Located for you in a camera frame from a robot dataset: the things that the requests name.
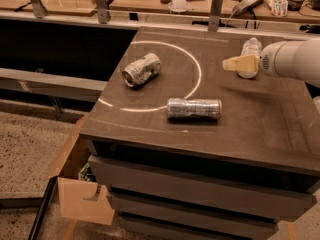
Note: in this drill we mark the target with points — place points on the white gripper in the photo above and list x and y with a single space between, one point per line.
266 62

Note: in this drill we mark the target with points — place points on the clear plastic water bottle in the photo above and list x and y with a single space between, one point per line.
251 46

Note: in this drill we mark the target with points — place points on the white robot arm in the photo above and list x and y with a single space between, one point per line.
286 59

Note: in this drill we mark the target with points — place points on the tall silver energy drink can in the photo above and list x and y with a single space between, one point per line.
194 108

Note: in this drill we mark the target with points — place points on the crushed green 7up can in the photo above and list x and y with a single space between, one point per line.
142 70

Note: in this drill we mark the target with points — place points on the grey handheld tool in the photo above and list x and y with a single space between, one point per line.
243 5

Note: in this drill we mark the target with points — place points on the colourful snack packet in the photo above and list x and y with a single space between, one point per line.
278 8

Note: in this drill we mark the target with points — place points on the black mesh cup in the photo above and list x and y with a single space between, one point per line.
295 5

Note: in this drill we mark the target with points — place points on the white round dish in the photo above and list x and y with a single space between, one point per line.
178 6

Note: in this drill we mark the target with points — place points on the grey drawer cabinet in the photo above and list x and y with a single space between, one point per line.
231 178

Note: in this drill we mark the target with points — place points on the brown cardboard box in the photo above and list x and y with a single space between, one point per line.
79 199

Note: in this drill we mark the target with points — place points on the metal bracket post right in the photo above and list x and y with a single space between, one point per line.
214 15

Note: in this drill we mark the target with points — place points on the metal bracket post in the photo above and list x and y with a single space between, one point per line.
214 15
38 9
102 11

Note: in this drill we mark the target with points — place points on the metal bracket post middle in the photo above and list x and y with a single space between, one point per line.
102 11

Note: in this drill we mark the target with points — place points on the metal bracket post left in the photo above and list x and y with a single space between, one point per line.
38 9

